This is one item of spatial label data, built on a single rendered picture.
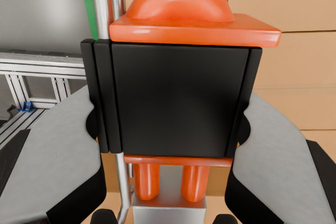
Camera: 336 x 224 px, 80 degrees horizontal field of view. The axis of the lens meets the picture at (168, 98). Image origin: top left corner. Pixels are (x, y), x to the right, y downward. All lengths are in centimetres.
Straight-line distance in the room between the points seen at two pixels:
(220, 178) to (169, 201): 29
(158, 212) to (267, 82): 69
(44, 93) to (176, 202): 124
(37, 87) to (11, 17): 44
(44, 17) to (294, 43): 126
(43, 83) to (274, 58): 115
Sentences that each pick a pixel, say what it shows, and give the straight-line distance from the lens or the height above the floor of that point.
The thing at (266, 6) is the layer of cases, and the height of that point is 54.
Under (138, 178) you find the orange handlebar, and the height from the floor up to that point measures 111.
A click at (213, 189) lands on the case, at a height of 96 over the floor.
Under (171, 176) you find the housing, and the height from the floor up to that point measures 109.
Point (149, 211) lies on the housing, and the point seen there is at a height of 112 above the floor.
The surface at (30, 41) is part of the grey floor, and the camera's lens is 152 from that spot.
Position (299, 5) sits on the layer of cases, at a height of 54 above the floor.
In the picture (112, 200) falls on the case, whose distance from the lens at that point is 46.
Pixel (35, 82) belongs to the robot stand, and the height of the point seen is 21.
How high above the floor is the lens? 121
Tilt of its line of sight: 60 degrees down
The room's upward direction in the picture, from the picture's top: 177 degrees counter-clockwise
